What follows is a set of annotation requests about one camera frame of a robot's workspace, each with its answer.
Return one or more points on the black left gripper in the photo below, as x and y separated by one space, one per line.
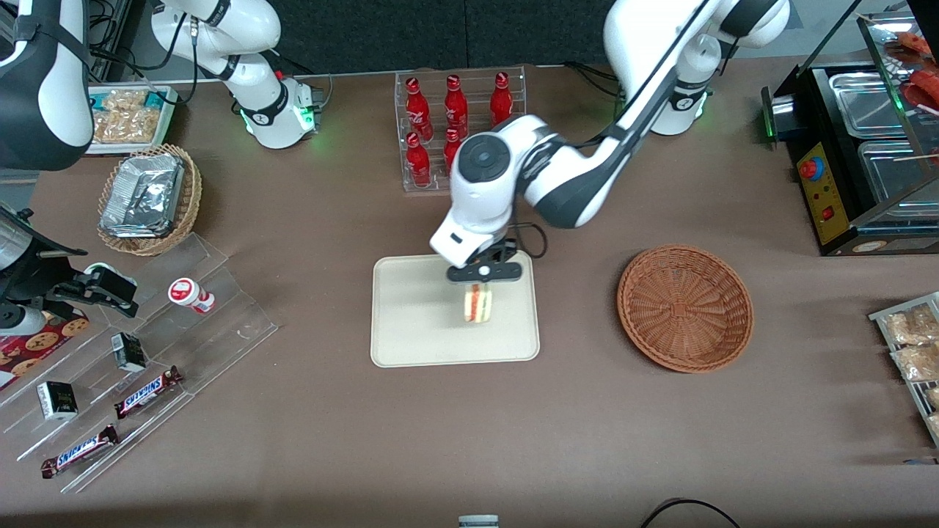
499 251

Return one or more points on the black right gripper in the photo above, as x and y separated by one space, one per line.
45 276

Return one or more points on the triangular sandwich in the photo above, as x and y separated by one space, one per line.
478 304

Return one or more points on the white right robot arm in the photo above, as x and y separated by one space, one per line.
268 110

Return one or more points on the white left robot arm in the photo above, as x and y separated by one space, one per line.
572 176

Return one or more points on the beige plastic tray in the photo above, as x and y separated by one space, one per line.
418 323

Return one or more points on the tan wicker basket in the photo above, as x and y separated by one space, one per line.
192 198

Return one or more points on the white snack tray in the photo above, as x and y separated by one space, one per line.
169 121

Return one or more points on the round brown wicker basket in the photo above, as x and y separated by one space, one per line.
686 308

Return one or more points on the tray of packaged snacks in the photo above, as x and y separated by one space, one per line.
917 396

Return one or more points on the small black box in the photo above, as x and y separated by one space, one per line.
57 400
128 353

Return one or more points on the red chocolate chip cookie box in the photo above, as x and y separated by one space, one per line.
37 348

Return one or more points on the red white snack cup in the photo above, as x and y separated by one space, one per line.
187 293

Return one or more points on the stack of foil trays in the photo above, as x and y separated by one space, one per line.
143 194

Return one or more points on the Snickers chocolate bar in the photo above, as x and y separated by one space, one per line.
147 392
79 452

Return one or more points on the clear acrylic bottle rack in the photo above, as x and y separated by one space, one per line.
411 187

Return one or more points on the clear acrylic stepped stand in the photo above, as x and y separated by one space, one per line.
220 330

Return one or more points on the red cola bottle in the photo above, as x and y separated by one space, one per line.
417 114
418 163
455 106
450 147
501 99

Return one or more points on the clear bagged snack packet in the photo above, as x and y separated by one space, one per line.
128 126
117 100

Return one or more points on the small grey cylinder object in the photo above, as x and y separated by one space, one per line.
478 521

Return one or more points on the black food warmer appliance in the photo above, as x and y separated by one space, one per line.
836 213

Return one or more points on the steel food pan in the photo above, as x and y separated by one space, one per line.
866 103
895 172

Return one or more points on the bagged pastry packet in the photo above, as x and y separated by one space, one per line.
934 424
910 326
917 363
933 397

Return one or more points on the red orange food item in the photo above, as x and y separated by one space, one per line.
910 48
924 92

